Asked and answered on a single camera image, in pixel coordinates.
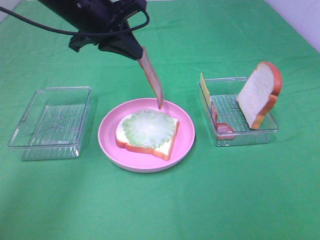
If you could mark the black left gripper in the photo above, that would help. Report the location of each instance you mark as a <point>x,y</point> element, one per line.
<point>106,16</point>

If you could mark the toy bread slice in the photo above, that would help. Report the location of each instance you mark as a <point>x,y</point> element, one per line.
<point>260,93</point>
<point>163,152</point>

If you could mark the pink round plate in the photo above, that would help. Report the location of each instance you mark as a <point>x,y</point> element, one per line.
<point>142,162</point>

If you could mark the toy lettuce leaf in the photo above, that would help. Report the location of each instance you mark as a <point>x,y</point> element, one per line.
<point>149,128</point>

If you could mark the left clear plastic container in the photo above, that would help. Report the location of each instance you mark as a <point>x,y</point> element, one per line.
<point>54,124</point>

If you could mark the clear plastic container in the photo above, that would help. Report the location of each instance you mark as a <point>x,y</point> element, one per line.
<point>54,124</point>
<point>223,92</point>

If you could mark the right clear plastic container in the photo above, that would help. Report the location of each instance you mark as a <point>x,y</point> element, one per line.
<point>223,92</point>

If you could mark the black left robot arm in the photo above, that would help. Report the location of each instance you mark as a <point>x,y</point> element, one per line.
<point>60,7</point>

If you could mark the toy bacon strip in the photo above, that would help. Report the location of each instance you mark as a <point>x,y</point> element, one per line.
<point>152,77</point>
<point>222,127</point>

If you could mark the yellow toy cheese slice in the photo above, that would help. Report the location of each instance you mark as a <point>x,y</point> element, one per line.
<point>205,90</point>

